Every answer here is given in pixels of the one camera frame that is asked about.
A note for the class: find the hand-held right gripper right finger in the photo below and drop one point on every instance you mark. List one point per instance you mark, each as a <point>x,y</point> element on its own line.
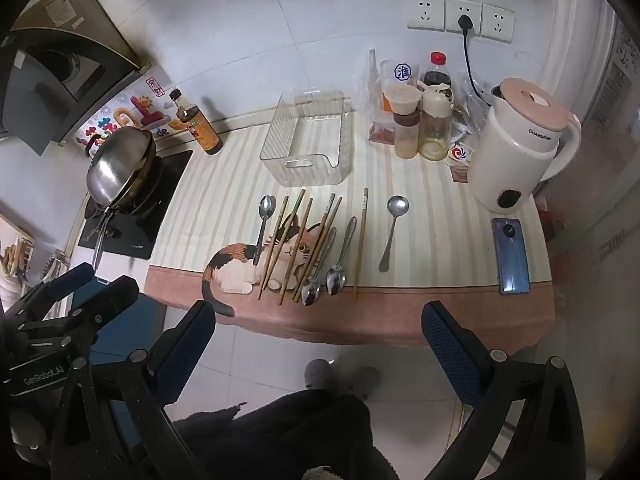
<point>450,355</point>

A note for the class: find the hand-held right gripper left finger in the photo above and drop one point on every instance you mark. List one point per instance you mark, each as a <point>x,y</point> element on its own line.
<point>187,350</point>

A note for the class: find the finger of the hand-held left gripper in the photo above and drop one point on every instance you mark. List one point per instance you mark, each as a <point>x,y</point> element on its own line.
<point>112,295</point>
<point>70,280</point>

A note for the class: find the row of wooden chopsticks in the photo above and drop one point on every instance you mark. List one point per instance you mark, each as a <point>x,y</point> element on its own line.
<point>361,245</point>

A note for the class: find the round bowl steel spoon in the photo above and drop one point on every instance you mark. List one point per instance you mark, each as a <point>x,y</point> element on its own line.
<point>398,205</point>

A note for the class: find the clear plastic container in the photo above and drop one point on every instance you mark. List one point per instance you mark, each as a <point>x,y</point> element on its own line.
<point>300,163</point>

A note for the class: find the dish rack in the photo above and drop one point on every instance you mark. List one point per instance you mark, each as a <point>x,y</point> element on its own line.
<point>20,255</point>

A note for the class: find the blue smartphone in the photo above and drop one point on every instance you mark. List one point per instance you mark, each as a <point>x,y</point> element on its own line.
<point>512,260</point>

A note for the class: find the striped cat print tablecloth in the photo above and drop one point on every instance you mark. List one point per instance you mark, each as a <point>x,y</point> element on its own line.
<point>425,240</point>

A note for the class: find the steel wok lid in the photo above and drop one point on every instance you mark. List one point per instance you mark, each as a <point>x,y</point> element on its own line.
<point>117,165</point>

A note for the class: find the person's dark clothing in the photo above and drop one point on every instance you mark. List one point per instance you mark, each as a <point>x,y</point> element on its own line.
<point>280,435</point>

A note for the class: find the grey slipper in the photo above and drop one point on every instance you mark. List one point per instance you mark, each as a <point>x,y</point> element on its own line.
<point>317,372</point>

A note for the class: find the black cooktop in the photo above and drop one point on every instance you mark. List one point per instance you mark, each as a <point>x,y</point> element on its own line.
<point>172,172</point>

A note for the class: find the small brown packet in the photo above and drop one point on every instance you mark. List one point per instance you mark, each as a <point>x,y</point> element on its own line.
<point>459,174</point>

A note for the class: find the brown glass sauce bottle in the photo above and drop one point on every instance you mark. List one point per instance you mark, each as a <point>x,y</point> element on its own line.
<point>202,132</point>

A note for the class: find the red white seasoning packet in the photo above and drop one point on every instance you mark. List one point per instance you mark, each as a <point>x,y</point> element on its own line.
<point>460,152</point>

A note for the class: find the grey range hood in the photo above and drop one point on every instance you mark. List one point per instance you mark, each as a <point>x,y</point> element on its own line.
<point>50,75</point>

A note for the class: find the white pink electric kettle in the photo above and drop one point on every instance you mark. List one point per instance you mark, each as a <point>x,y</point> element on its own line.
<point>515,155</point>

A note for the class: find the brown collar spice jar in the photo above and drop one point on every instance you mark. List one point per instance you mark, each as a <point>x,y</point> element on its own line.
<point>406,140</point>

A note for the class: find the clear oil dispenser bottle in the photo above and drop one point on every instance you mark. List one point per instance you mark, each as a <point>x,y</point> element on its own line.
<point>432,135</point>

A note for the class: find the red powder packet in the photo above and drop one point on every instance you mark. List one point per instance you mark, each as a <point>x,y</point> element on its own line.
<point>382,135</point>

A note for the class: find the red cap dark sauce bottle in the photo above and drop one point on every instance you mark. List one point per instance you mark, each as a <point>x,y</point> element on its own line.
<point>438,77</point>

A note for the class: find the clear plastic bag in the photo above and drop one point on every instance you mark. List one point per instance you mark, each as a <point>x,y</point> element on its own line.
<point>367,85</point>

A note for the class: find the labelled clear plastic tub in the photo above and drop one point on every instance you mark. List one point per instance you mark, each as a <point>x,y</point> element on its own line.
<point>400,72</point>

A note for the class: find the frosted glass door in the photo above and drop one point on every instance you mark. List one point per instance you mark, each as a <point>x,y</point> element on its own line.
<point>615,110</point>

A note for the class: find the colourful wall sticker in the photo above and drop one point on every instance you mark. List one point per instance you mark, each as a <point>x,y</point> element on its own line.
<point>125,110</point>

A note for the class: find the white wall socket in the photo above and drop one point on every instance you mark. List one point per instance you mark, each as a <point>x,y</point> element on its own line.
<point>472,7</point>
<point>425,10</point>
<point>497,22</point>

